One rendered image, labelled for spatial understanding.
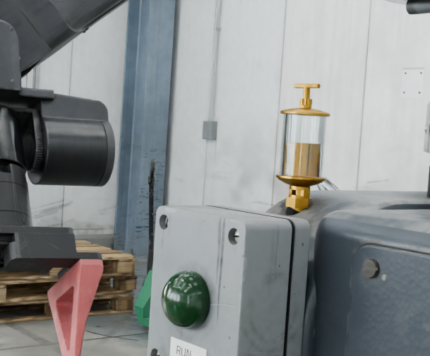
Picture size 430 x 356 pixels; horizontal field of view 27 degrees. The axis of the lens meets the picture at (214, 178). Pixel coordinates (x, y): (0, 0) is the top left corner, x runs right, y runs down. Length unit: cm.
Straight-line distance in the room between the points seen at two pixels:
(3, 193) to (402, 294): 34
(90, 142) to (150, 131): 834
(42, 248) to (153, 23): 846
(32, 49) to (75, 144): 8
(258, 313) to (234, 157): 803
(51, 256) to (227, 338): 24
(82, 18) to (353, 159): 668
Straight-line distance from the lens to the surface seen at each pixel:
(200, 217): 45
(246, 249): 43
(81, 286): 66
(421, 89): 698
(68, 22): 74
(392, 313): 43
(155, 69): 908
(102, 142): 72
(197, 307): 44
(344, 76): 751
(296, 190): 52
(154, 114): 908
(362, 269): 44
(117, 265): 644
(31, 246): 65
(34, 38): 72
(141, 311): 608
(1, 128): 69
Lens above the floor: 137
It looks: 3 degrees down
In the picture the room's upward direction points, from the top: 4 degrees clockwise
